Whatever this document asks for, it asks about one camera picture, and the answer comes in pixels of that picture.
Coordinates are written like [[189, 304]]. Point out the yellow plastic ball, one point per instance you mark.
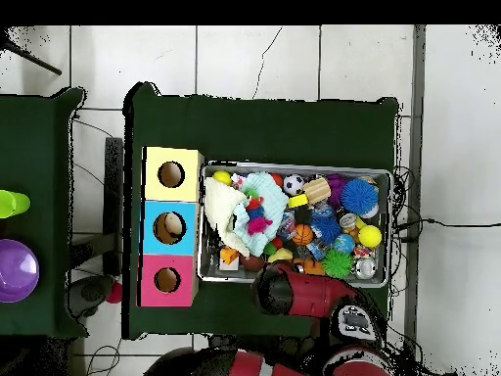
[[370, 236]]

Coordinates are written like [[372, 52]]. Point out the lime green cup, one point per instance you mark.
[[13, 203]]

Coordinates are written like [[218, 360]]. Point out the yellow soft duck toy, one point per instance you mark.
[[281, 255]]

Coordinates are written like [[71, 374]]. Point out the grey box with red button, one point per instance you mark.
[[92, 293]]

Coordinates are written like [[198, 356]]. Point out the purple plastic bowl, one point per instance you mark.
[[17, 270]]

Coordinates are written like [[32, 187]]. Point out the multicolour spiky caterpillar toy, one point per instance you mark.
[[255, 213]]

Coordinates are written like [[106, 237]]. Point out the yellow foam block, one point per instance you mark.
[[298, 201]]

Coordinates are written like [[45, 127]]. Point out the black rod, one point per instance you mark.
[[39, 63]]

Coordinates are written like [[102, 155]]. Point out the plain green spiky ball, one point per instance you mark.
[[337, 264]]

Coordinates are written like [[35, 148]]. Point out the small basketball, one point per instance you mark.
[[302, 235]]

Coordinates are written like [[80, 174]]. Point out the light blue waffle cloth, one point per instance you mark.
[[274, 199]]

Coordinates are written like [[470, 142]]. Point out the cream waffle cloth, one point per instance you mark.
[[221, 207]]

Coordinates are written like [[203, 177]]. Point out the large blue spiky ball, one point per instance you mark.
[[359, 197]]

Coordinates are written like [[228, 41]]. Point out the small soccer ball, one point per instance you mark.
[[293, 184]]

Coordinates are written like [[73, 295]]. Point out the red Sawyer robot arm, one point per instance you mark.
[[309, 293]]

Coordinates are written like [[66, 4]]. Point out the wooden box with three holes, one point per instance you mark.
[[172, 194]]

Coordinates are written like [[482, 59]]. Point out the shallow clear mesh bin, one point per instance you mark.
[[282, 167]]

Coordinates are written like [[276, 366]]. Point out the striped wooden block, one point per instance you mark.
[[317, 190]]

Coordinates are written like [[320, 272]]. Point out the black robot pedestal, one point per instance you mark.
[[242, 342]]

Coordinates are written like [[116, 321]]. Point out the dark green table cloth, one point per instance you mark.
[[43, 156], [254, 129]]

